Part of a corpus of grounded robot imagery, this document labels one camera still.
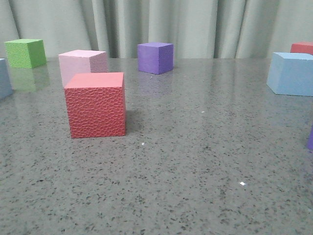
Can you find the light blue block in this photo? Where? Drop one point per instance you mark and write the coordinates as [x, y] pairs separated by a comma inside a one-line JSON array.
[[291, 74]]

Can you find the blue textured block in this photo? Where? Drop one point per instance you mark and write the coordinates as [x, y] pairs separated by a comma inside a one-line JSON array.
[[5, 85]]

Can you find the purple block at back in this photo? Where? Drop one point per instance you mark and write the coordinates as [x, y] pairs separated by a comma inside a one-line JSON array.
[[156, 58]]

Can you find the large red textured block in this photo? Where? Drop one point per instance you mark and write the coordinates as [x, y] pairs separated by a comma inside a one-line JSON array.
[[96, 105]]

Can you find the pink block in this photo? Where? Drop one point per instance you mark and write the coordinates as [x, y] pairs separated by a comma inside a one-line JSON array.
[[81, 61]]

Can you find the grey-green curtain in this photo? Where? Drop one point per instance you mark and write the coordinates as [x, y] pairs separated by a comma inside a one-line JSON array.
[[197, 28]]

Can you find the green block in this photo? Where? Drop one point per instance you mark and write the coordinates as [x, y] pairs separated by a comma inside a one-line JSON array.
[[25, 53]]

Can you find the purple block at edge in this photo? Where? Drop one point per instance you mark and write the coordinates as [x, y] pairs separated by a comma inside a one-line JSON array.
[[310, 140]]

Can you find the red block at right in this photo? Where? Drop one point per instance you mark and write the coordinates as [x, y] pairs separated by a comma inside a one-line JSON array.
[[302, 47]]

